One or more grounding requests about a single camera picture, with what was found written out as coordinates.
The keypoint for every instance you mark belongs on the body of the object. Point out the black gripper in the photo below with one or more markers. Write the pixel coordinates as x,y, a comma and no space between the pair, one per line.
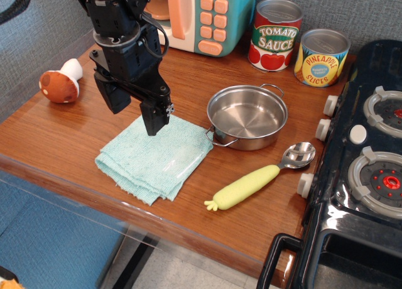
127,67

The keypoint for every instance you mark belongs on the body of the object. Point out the stainless steel pot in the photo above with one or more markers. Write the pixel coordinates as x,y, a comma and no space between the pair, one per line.
246,117

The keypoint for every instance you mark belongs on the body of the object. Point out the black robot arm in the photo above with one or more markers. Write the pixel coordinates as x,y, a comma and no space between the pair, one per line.
117,18

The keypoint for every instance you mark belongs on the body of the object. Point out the light blue cloth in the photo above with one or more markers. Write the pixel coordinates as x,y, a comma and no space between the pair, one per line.
154,167

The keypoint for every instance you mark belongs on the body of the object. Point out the plush brown mushroom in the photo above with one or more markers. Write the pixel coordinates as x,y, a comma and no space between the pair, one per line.
61,86

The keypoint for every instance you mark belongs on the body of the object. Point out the teal toy microwave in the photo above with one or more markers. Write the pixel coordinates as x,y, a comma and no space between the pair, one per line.
207,27

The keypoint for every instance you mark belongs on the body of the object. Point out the clear acrylic table guard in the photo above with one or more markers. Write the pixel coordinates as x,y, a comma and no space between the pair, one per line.
49,241

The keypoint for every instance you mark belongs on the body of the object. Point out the tomato sauce can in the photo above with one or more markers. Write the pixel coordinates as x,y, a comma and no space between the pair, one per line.
276,26

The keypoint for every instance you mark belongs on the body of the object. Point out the pineapple slices can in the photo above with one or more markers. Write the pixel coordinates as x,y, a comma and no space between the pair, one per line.
321,57

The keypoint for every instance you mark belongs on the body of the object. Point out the black toy stove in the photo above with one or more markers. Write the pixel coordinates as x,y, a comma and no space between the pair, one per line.
352,222

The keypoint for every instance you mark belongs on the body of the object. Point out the spoon with yellow handle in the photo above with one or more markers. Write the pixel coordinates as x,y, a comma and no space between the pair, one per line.
296,156

